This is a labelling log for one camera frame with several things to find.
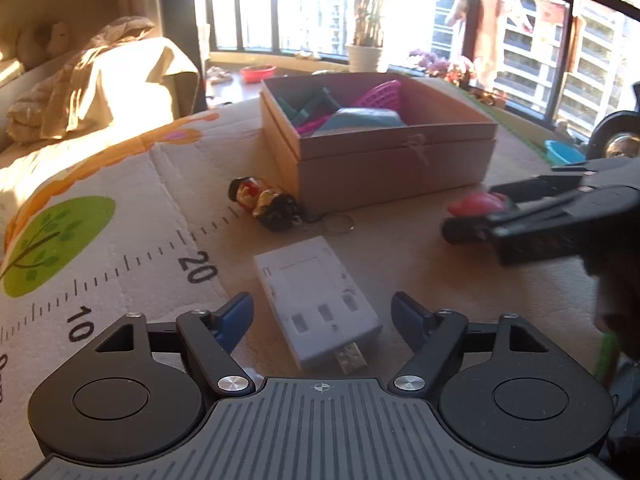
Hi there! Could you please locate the figure keychain with rings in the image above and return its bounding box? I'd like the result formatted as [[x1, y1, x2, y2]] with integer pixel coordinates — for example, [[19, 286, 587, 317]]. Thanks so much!
[[228, 175, 355, 235]]

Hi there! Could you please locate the pale plastic adapter box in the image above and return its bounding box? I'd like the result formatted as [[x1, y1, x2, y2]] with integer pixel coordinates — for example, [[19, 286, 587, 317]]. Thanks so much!
[[252, 236, 384, 375]]

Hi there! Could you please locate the pink orchid plant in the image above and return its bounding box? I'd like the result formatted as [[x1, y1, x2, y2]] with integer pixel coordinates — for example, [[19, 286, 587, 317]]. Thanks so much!
[[409, 49, 477, 87]]

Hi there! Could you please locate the pale plush toy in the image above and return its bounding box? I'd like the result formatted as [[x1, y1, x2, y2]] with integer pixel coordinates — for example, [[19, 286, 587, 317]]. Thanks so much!
[[46, 21, 72, 57]]

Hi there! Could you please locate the ruler print play mat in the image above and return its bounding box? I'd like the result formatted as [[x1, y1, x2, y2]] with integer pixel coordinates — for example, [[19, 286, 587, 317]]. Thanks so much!
[[0, 72, 621, 480]]

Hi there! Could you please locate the blue white tissue pack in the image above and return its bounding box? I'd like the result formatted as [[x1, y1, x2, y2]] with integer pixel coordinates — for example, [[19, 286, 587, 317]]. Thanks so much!
[[312, 107, 407, 136]]

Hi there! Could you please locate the blue plastic basin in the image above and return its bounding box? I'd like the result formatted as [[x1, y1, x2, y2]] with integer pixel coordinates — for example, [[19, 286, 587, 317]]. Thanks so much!
[[544, 139, 587, 167]]

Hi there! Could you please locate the pink red small toy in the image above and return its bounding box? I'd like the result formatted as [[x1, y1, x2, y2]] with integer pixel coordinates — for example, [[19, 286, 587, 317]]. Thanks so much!
[[446, 192, 516, 219]]

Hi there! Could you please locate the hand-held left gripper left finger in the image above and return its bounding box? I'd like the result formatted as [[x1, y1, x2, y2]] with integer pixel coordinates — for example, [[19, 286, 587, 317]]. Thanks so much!
[[95, 292, 257, 396]]

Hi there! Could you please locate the pink plastic toy basket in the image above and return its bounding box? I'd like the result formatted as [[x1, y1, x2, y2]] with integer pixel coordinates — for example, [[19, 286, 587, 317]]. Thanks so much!
[[295, 80, 403, 136]]

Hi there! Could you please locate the cardboard box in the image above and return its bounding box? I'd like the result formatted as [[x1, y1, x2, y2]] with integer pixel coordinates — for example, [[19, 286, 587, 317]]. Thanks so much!
[[259, 72, 499, 214]]

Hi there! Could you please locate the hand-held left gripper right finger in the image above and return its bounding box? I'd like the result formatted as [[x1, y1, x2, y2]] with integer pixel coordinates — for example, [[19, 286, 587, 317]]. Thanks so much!
[[391, 291, 553, 398]]

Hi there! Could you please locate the beige sofa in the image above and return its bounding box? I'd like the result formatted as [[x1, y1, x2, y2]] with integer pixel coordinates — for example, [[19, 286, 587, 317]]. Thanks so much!
[[0, 0, 201, 211]]

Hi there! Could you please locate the tall plant in white pot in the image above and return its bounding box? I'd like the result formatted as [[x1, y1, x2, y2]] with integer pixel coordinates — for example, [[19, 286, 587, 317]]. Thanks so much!
[[344, 0, 402, 74]]

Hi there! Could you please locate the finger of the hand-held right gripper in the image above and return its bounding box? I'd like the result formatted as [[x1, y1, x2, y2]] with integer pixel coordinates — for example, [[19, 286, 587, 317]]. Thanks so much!
[[442, 195, 597, 246], [487, 167, 601, 209]]

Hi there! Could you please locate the hanging pale pink garment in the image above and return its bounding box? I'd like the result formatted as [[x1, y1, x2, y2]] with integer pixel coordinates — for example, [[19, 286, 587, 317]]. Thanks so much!
[[444, 0, 532, 92]]

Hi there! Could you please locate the beige crumpled blanket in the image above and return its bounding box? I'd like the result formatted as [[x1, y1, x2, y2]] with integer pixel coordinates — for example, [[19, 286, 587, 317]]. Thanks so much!
[[6, 16, 201, 145]]

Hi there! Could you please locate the red plastic basin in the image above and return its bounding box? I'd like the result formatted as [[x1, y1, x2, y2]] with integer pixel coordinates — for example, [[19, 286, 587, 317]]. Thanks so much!
[[239, 64, 278, 85]]

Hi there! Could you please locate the dark window frame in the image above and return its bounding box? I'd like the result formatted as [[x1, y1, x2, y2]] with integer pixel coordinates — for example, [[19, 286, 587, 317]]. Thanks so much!
[[192, 0, 640, 133]]

